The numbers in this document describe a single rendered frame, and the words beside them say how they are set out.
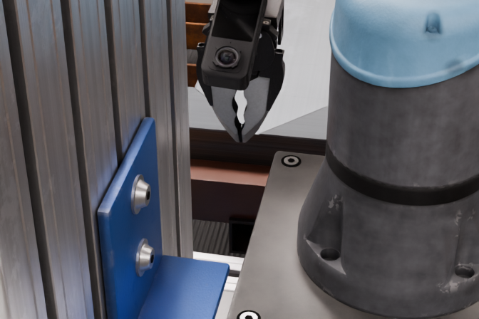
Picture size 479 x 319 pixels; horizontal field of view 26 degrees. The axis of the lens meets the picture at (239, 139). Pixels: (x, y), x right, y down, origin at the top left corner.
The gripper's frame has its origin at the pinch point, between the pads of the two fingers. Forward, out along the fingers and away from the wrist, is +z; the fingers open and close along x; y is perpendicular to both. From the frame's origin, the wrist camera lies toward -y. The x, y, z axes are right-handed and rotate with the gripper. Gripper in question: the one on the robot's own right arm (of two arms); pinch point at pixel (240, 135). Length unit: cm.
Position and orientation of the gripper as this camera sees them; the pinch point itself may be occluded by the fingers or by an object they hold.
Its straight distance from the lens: 110.8
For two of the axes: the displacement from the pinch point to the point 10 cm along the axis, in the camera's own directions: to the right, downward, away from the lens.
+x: -9.9, -0.9, 1.3
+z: 0.0, 8.3, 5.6
